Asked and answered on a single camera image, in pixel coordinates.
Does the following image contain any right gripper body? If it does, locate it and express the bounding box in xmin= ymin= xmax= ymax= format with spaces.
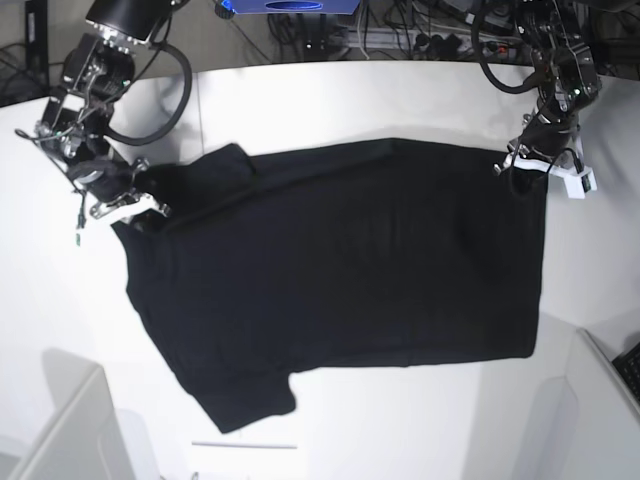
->
xmin=67 ymin=150 xmax=170 ymax=220

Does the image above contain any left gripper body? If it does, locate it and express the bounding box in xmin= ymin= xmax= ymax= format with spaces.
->
xmin=493 ymin=108 xmax=583 ymax=175

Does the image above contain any black T-shirt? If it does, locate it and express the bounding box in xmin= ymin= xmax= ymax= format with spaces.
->
xmin=113 ymin=139 xmax=547 ymax=433

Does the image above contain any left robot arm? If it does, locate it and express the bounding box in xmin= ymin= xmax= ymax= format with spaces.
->
xmin=470 ymin=1 xmax=601 ymax=175

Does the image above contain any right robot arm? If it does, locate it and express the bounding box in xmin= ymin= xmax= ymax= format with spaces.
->
xmin=16 ymin=1 xmax=193 ymax=228

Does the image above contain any black vertical bar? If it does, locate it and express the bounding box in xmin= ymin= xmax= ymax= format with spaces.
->
xmin=24 ymin=0 xmax=49 ymax=83

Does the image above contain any white power strip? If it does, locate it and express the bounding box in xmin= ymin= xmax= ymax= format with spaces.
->
xmin=344 ymin=29 xmax=521 ymax=55

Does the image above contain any blue box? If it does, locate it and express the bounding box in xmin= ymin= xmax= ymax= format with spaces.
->
xmin=220 ymin=0 xmax=360 ymax=15

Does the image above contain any black keyboard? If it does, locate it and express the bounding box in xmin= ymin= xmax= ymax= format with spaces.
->
xmin=613 ymin=344 xmax=640 ymax=401

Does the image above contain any white left partition panel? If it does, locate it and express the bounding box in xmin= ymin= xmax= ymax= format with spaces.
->
xmin=1 ymin=349 xmax=162 ymax=479

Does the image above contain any white partition panel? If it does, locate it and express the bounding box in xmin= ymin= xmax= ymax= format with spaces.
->
xmin=1 ymin=349 xmax=162 ymax=479
xmin=512 ymin=330 xmax=639 ymax=480

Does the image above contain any white right partition panel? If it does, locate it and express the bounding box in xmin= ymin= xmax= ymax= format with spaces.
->
xmin=512 ymin=330 xmax=639 ymax=480

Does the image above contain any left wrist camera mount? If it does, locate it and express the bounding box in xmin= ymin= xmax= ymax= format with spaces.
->
xmin=494 ymin=136 xmax=598 ymax=200

